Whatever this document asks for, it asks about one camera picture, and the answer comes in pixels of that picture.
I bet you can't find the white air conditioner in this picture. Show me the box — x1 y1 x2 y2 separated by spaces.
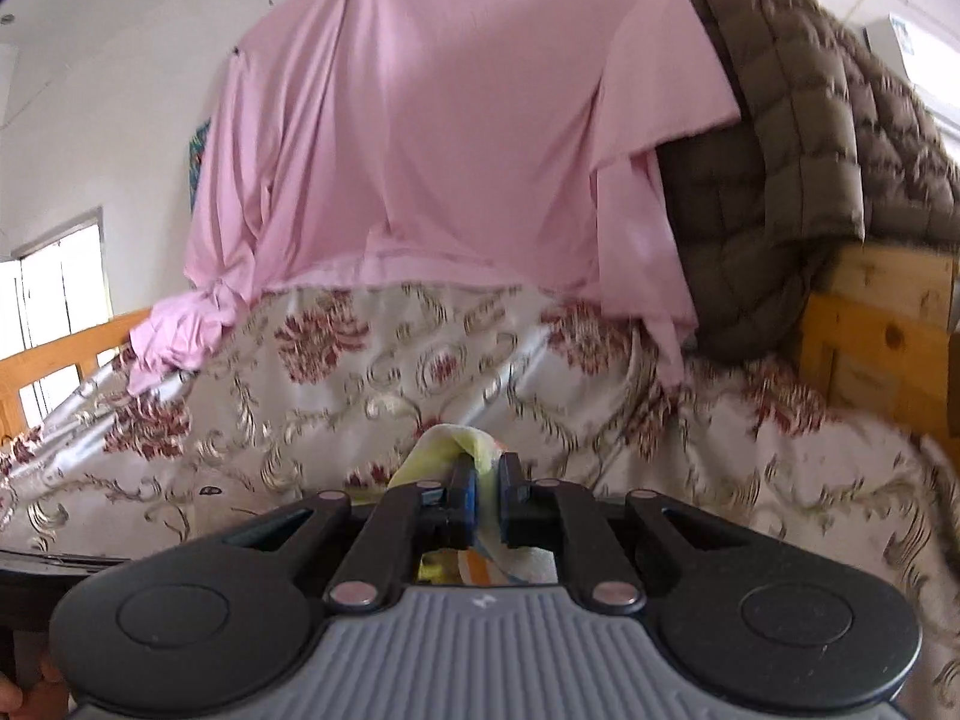
862 11 960 128

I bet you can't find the yellow striped white cloth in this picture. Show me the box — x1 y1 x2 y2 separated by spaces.
386 424 560 587

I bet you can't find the wooden bed frame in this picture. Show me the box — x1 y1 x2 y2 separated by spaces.
799 236 960 458

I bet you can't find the olive quilted jacket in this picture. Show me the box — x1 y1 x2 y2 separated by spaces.
656 0 960 365

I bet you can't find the floral printed blanket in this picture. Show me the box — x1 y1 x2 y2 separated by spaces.
0 281 960 720

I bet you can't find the teal wall poster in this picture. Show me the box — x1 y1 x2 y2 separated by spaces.
186 116 215 226

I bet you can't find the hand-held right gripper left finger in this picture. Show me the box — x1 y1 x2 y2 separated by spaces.
217 456 481 611

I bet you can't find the pink cloth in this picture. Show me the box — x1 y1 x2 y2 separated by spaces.
127 0 743 398

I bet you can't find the wooden bed rail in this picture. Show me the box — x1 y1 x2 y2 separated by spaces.
0 307 155 440

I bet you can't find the person's left hand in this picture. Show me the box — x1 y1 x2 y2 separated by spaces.
0 656 72 720

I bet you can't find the window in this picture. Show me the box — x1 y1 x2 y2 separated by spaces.
0 206 113 428

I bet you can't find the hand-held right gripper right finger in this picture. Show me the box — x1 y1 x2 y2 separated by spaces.
496 452 758 612

